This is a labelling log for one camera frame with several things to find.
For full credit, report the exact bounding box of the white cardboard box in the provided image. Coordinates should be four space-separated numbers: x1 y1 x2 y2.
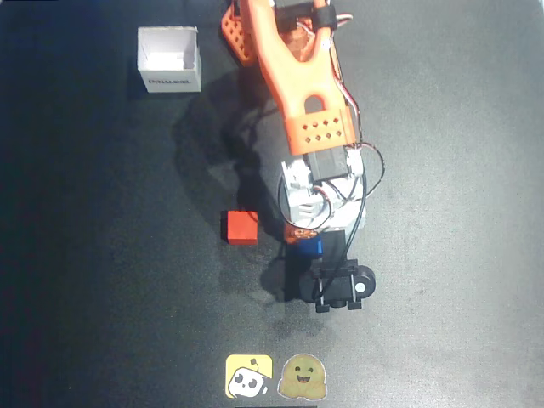
136 25 203 94

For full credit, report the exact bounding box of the thin servo wire bundle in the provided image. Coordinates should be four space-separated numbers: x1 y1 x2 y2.
297 12 388 205

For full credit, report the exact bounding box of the yellow robot face sticker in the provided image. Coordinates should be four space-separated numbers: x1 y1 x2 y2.
224 354 274 400

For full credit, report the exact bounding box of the black gripper-mounted camera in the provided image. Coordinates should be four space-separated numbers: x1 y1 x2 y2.
297 231 377 315

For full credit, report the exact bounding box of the red cube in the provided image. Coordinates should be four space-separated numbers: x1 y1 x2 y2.
220 210 259 247

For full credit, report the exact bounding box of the black camera cable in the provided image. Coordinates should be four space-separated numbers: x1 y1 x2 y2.
316 182 369 307

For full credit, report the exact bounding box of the black strap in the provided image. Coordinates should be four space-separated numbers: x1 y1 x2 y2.
312 6 337 31

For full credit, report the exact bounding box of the hugging face emoji sticker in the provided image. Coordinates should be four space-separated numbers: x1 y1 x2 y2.
276 353 328 400

